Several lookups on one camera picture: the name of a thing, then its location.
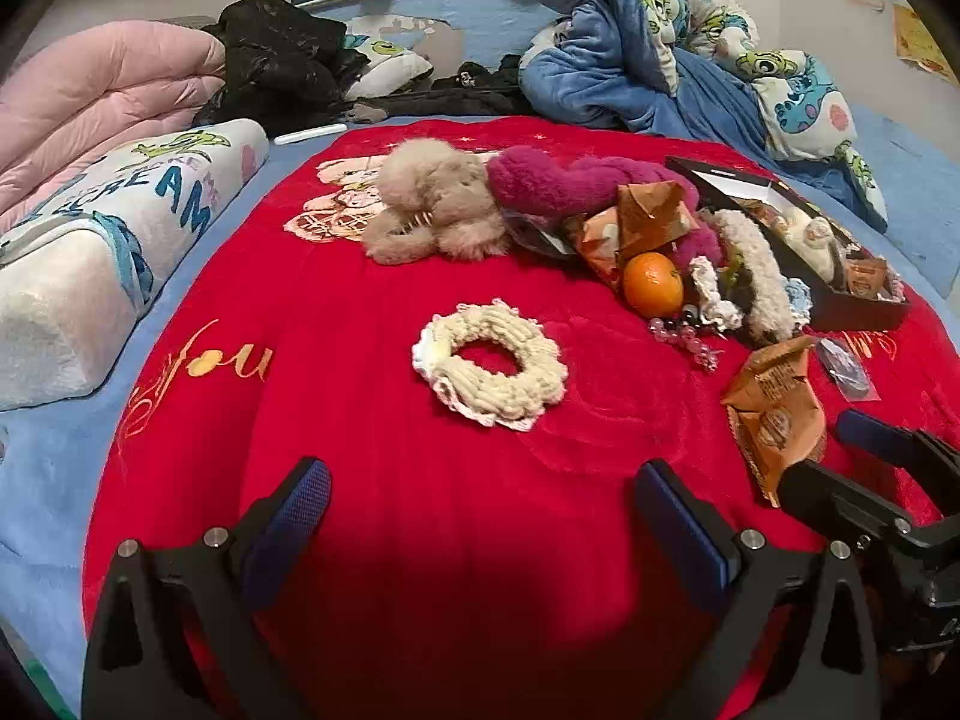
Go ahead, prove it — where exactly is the white fluffy headband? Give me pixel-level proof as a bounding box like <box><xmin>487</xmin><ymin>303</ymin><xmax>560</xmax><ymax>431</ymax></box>
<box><xmin>709</xmin><ymin>208</ymin><xmax>796</xmax><ymax>346</ymax></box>

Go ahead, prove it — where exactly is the yellow wall poster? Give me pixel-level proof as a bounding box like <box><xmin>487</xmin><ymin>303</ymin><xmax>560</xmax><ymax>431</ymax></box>
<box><xmin>894</xmin><ymin>4</ymin><xmax>960</xmax><ymax>87</ymax></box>

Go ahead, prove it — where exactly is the blue crochet scrunchie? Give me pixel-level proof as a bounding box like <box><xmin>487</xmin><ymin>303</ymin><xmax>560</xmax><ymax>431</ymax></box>
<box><xmin>784</xmin><ymin>277</ymin><xmax>815</xmax><ymax>327</ymax></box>

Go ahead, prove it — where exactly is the pink quilt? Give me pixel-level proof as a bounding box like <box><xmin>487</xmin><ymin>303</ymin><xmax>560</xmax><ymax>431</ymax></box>
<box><xmin>0</xmin><ymin>21</ymin><xmax>226</xmax><ymax>218</ymax></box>

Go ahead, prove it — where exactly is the dark clear plastic wrapper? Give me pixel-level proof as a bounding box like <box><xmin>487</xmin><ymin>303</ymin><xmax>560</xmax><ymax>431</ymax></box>
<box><xmin>501</xmin><ymin>210</ymin><xmax>578</xmax><ymax>260</ymax></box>

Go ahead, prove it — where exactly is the blue cartoon printed blanket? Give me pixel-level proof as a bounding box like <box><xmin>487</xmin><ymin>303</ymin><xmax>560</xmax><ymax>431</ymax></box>
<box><xmin>519</xmin><ymin>0</ymin><xmax>890</xmax><ymax>233</ymax></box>

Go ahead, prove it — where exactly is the red printed blanket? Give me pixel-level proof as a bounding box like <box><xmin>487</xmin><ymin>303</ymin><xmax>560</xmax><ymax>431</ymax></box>
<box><xmin>81</xmin><ymin>116</ymin><xmax>960</xmax><ymax>720</ymax></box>

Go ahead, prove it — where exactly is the black box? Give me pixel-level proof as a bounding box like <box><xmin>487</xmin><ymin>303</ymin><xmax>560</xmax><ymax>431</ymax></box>
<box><xmin>665</xmin><ymin>156</ymin><xmax>912</xmax><ymax>333</ymax></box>

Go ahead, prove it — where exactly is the magenta plush toy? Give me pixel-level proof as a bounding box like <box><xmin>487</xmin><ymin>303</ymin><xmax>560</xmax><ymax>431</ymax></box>
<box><xmin>486</xmin><ymin>146</ymin><xmax>725</xmax><ymax>271</ymax></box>

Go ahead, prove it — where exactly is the beige plush toy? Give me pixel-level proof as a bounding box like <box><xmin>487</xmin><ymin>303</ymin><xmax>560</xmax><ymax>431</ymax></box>
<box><xmin>362</xmin><ymin>139</ymin><xmax>511</xmax><ymax>265</ymax></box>

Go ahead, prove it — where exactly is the small clear plastic bag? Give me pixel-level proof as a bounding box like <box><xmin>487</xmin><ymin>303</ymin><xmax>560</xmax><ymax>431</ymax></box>
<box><xmin>814</xmin><ymin>336</ymin><xmax>878</xmax><ymax>400</ymax></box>

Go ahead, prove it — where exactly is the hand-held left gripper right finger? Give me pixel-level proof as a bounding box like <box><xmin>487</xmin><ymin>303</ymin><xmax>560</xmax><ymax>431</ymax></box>
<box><xmin>634</xmin><ymin>459</ymin><xmax>882</xmax><ymax>720</ymax></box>

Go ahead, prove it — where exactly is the cream crochet scrunchie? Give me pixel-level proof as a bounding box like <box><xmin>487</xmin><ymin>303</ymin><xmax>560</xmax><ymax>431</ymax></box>
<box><xmin>411</xmin><ymin>298</ymin><xmax>569</xmax><ymax>432</ymax></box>

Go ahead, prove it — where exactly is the white green crochet scrunchie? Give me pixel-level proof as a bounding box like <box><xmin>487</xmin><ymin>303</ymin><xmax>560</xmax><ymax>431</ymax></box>
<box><xmin>686</xmin><ymin>255</ymin><xmax>743</xmax><ymax>331</ymax></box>

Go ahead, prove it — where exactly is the small white printed pillow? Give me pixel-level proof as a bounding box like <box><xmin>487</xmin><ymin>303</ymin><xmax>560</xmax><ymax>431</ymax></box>
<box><xmin>345</xmin><ymin>34</ymin><xmax>434</xmax><ymax>100</ymax></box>

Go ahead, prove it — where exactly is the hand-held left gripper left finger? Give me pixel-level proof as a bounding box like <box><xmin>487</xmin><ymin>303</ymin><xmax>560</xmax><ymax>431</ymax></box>
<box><xmin>81</xmin><ymin>456</ymin><xmax>335</xmax><ymax>720</ymax></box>

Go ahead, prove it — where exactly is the orange snack packet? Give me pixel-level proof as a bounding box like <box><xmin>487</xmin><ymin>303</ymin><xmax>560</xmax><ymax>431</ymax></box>
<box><xmin>846</xmin><ymin>255</ymin><xmax>893</xmax><ymax>299</ymax></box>
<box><xmin>731</xmin><ymin>195</ymin><xmax>796</xmax><ymax>230</ymax></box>
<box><xmin>616</xmin><ymin>181</ymin><xmax>700</xmax><ymax>260</ymax></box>
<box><xmin>570</xmin><ymin>214</ymin><xmax>627</xmax><ymax>292</ymax></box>
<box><xmin>721</xmin><ymin>336</ymin><xmax>827</xmax><ymax>507</ymax></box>

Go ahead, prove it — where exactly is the dark garment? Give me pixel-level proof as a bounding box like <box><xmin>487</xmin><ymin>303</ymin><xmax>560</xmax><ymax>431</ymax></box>
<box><xmin>360</xmin><ymin>56</ymin><xmax>556</xmax><ymax>121</ymax></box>

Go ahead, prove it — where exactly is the white plush toy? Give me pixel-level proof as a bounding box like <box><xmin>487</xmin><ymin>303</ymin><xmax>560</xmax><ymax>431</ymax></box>
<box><xmin>780</xmin><ymin>214</ymin><xmax>837</xmax><ymax>282</ymax></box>

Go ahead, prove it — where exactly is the black puffer jacket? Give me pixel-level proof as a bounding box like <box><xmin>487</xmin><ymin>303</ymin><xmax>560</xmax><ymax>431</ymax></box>
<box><xmin>196</xmin><ymin>0</ymin><xmax>376</xmax><ymax>137</ymax></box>

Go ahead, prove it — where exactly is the orange mandarin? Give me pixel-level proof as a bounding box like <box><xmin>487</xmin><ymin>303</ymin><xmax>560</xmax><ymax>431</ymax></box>
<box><xmin>622</xmin><ymin>251</ymin><xmax>686</xmax><ymax>318</ymax></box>

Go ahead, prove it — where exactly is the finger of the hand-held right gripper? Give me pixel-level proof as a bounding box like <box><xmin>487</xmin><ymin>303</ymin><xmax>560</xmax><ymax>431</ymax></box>
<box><xmin>778</xmin><ymin>460</ymin><xmax>916</xmax><ymax>552</ymax></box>
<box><xmin>835</xmin><ymin>410</ymin><xmax>960</xmax><ymax>482</ymax></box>

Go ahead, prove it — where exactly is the white flat bar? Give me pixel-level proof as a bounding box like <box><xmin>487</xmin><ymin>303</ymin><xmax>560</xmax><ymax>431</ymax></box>
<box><xmin>274</xmin><ymin>124</ymin><xmax>347</xmax><ymax>145</ymax></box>

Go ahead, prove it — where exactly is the long white printed pillow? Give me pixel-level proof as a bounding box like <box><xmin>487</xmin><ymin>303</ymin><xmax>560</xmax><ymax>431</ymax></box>
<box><xmin>0</xmin><ymin>118</ymin><xmax>271</xmax><ymax>413</ymax></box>

